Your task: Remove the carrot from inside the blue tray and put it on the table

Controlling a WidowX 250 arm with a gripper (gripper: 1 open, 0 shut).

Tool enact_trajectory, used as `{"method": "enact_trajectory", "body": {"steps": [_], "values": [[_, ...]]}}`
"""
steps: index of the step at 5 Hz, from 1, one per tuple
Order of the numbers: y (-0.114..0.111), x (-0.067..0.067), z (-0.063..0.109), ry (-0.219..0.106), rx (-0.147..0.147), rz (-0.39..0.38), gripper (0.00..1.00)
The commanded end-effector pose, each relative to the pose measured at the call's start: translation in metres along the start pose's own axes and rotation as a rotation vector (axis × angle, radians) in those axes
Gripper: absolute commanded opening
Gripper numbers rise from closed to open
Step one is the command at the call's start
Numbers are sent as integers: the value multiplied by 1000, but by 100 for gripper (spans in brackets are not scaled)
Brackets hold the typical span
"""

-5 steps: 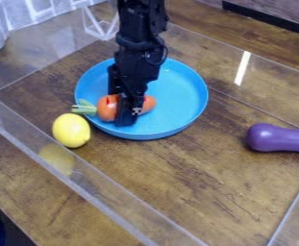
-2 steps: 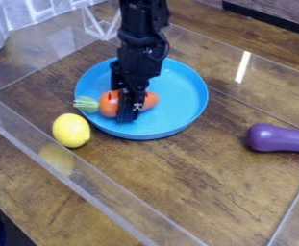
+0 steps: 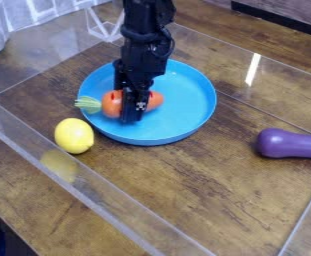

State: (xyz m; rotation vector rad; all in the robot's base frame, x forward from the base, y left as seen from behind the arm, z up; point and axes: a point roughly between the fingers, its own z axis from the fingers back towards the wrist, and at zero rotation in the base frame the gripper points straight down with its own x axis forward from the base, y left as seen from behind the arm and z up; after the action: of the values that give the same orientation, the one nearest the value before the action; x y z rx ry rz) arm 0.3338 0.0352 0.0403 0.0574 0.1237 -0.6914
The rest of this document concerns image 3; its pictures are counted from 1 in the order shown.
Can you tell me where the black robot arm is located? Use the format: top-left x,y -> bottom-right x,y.
113,0 -> 176,123

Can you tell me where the clear acrylic barrier wall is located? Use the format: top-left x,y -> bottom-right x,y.
0,105 -> 215,256

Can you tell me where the yellow toy lemon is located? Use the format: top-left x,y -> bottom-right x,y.
53,118 -> 95,154

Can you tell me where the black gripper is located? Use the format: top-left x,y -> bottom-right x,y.
112,21 -> 175,123

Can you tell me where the clear acrylic bracket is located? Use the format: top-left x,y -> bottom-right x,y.
85,8 -> 124,43

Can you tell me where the blue round tray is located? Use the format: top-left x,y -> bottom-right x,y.
81,59 -> 216,146

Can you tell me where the grey white curtain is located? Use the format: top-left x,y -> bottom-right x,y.
0,0 -> 111,51

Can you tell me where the purple toy eggplant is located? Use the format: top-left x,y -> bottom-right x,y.
256,128 -> 311,158

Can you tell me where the orange toy carrot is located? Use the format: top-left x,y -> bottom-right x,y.
75,90 -> 164,118

